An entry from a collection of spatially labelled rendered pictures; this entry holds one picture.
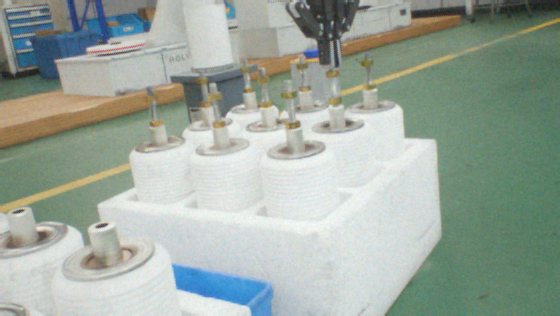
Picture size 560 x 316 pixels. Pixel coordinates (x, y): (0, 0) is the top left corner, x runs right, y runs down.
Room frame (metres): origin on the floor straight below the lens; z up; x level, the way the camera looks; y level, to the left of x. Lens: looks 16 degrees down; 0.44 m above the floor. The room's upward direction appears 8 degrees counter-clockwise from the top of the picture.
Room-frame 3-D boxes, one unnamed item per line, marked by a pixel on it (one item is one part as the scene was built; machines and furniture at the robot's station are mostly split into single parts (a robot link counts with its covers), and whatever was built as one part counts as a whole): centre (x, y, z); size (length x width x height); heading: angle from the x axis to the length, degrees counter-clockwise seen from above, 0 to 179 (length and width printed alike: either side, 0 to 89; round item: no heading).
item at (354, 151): (0.79, -0.08, 0.16); 0.10 x 0.10 x 0.18
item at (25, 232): (0.50, 0.25, 0.26); 0.02 x 0.02 x 0.03
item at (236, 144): (0.75, 0.08, 0.25); 0.08 x 0.08 x 0.01
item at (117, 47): (3.02, 0.78, 0.29); 0.30 x 0.30 x 0.06
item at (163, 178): (0.82, 0.18, 0.16); 0.10 x 0.10 x 0.18
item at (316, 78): (1.14, -0.08, 0.16); 0.07 x 0.07 x 0.31; 56
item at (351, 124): (0.79, -0.08, 0.25); 0.08 x 0.08 x 0.01
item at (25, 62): (6.05, 2.49, 0.35); 0.59 x 0.47 x 0.69; 44
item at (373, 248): (0.85, 0.01, 0.09); 0.39 x 0.39 x 0.18; 56
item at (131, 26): (5.96, 1.52, 0.36); 0.50 x 0.38 x 0.21; 45
